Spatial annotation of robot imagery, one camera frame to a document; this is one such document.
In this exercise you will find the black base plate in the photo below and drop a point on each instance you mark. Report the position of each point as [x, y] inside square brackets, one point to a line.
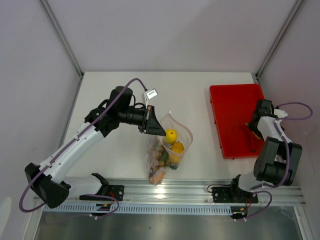
[113, 191]
[229, 194]

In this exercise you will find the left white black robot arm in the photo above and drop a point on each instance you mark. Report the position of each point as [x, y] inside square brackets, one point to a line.
[49, 179]

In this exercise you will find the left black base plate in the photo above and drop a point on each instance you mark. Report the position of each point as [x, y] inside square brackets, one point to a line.
[113, 191]

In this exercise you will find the right aluminium frame post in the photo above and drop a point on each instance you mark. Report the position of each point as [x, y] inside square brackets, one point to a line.
[284, 29]

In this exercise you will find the yellow toy ginger root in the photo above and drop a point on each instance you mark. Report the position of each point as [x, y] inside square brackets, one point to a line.
[259, 137]

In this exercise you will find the red plastic tray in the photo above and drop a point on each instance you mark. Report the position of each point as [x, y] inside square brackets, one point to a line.
[233, 106]

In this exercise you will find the red toy chili pepper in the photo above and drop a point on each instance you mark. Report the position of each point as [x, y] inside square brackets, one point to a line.
[251, 140]

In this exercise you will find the white slotted cable duct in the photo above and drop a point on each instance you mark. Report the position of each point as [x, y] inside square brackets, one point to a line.
[130, 208]

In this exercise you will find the toy ham slice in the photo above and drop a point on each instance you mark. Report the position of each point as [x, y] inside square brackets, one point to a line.
[155, 178]

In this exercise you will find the clear pink zip top bag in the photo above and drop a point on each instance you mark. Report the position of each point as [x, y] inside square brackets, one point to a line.
[185, 136]

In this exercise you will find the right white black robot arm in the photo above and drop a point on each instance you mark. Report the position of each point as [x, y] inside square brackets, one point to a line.
[278, 160]

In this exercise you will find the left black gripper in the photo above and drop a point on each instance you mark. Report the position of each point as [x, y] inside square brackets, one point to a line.
[152, 125]

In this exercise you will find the left aluminium frame post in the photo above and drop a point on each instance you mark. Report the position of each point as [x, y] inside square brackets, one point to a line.
[53, 21]

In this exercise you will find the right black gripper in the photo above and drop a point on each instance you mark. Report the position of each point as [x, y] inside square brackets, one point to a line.
[257, 132]

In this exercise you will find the aluminium mounting rail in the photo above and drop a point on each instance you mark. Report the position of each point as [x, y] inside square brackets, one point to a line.
[193, 192]

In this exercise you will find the small yellow toy mango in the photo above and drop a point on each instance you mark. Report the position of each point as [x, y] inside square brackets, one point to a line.
[178, 148]

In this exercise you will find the longan bunch with leaves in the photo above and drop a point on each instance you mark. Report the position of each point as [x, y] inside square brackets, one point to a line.
[161, 158]

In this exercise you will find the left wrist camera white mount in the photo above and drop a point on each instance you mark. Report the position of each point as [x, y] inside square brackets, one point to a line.
[148, 95]

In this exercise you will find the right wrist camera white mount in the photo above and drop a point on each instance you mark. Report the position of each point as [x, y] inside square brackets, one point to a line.
[280, 114]

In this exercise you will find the yellow toy pepper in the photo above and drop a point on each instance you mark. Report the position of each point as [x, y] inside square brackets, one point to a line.
[170, 137]

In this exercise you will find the aluminium frame post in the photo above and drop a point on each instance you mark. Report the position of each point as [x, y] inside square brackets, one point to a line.
[284, 29]
[53, 21]

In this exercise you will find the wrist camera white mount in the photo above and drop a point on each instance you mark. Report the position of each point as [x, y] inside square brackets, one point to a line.
[148, 95]
[280, 114]

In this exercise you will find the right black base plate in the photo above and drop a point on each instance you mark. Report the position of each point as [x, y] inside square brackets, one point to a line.
[229, 194]

